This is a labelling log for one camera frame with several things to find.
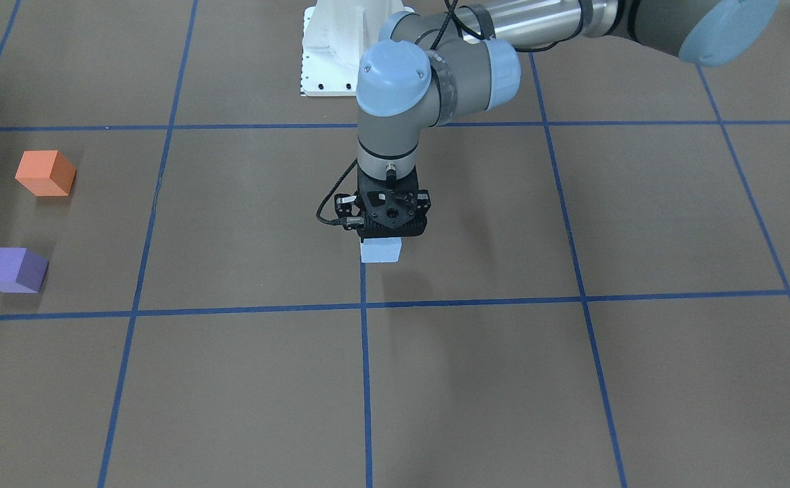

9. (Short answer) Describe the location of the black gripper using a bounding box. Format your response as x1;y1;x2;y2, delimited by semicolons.
335;169;431;239

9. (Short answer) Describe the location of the light blue foam block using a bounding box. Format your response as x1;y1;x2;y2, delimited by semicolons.
359;237;403;264

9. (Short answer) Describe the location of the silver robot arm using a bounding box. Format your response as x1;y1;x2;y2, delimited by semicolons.
317;1;777;240

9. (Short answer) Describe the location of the orange foam block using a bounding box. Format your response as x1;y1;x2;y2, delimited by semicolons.
14;150;77;197

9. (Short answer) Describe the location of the purple foam block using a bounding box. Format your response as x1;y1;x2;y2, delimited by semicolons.
0;247;49;293

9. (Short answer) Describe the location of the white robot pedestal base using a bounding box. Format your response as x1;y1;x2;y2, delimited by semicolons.
300;1;414;97

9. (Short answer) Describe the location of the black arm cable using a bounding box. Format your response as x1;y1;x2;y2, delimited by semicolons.
315;0;558;227

